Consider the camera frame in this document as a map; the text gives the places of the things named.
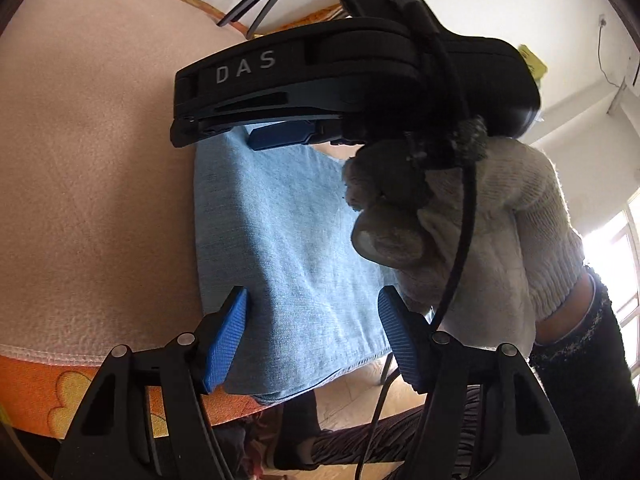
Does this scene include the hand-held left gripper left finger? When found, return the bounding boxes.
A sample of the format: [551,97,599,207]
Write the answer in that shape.
[52,286,249,480]

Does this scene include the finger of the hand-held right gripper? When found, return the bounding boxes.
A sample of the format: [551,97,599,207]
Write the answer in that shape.
[169,90,362,153]

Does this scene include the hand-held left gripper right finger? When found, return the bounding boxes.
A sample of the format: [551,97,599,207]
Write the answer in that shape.
[377,285,581,480]

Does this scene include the light blue denim pants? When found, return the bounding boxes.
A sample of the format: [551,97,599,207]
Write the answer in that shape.
[192,127,437,407]

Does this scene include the person's right hand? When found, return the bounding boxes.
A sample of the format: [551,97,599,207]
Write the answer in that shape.
[341,135,586,361]

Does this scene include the person's striped trouser leg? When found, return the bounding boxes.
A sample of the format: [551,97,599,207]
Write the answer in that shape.
[267,390,483,473]

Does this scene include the pile of dark clothes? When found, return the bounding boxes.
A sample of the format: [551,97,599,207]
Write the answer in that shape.
[212,405,287,480]

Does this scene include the yellow bag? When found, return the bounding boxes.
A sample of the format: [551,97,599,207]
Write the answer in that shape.
[517,44,549,82]

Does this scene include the orange floral table cover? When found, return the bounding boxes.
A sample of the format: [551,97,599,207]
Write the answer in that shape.
[0,0,347,442]

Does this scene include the beige fleece blanket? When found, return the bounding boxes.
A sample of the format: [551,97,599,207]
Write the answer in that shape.
[0,0,353,367]

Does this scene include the window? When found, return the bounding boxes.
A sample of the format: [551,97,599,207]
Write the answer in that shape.
[582,205,640,342]

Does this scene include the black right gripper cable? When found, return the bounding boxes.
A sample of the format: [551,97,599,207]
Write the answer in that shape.
[367,0,479,480]

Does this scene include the black wall cable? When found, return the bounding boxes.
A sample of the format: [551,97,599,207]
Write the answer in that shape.
[598,16,640,87]

